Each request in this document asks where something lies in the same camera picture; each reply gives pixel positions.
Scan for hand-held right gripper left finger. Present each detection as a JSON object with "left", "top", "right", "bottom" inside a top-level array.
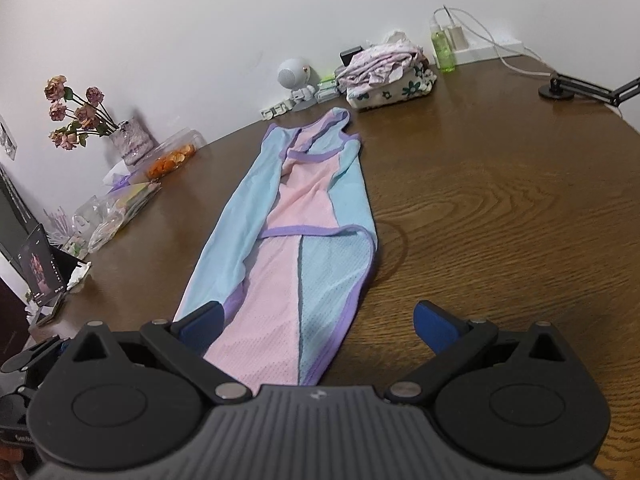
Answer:
[{"left": 70, "top": 301, "right": 253, "bottom": 403}]

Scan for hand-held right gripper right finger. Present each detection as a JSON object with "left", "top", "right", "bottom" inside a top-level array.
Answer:
[{"left": 385, "top": 300, "right": 573, "bottom": 405}]

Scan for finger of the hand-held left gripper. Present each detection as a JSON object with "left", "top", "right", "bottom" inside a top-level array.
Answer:
[{"left": 0, "top": 337, "right": 71, "bottom": 375}]

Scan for pink and blue mesh garment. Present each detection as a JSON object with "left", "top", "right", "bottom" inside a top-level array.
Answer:
[{"left": 172, "top": 107, "right": 378, "bottom": 388}]

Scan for folded pink floral clothes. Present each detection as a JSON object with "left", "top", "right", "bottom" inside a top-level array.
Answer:
[{"left": 336, "top": 42, "right": 428, "bottom": 86}]

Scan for white crumpled paper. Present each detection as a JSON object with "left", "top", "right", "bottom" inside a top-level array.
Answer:
[{"left": 67, "top": 260, "right": 93, "bottom": 291}]

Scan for purple dried flower bunch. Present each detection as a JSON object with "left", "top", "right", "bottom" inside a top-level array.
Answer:
[{"left": 42, "top": 206, "right": 76, "bottom": 241}]

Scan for pile of clear plastic bags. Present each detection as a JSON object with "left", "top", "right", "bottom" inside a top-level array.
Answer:
[{"left": 72, "top": 180, "right": 163, "bottom": 256}]

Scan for dark grey board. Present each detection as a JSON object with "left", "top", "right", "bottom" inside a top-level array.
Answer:
[{"left": 0, "top": 165, "right": 46, "bottom": 261}]

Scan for clear container of orange snacks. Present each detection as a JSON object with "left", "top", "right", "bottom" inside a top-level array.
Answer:
[{"left": 145, "top": 129, "right": 207, "bottom": 181}]

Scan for purple tissue box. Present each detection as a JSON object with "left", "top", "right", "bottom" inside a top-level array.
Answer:
[{"left": 101, "top": 160, "right": 143, "bottom": 192}]

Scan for purple patterned vase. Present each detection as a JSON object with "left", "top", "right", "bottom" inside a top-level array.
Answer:
[{"left": 110, "top": 116, "right": 155, "bottom": 166}]

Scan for white plastic clips strip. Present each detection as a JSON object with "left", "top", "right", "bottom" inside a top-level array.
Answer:
[{"left": 258, "top": 99, "right": 296, "bottom": 121}]

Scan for dried pink flowers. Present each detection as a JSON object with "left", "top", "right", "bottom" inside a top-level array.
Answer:
[{"left": 44, "top": 75, "right": 121, "bottom": 152}]

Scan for white robot figure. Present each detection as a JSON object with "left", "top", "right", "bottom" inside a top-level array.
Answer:
[{"left": 277, "top": 58, "right": 321, "bottom": 112}]

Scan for clear bottle with green liquid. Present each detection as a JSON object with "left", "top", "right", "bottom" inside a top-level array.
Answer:
[{"left": 430, "top": 14, "right": 457, "bottom": 72}]

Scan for white charger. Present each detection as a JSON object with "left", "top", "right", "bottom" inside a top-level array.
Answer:
[{"left": 446, "top": 22, "right": 467, "bottom": 52}]

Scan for dark photo frame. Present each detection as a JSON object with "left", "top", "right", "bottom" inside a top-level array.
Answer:
[{"left": 17, "top": 224, "right": 68, "bottom": 306}]

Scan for small wall poster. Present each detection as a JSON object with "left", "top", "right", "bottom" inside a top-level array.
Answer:
[{"left": 0, "top": 115, "right": 20, "bottom": 161}]

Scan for white power strip with cables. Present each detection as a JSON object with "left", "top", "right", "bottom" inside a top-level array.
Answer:
[{"left": 434, "top": 6, "right": 556, "bottom": 78}]

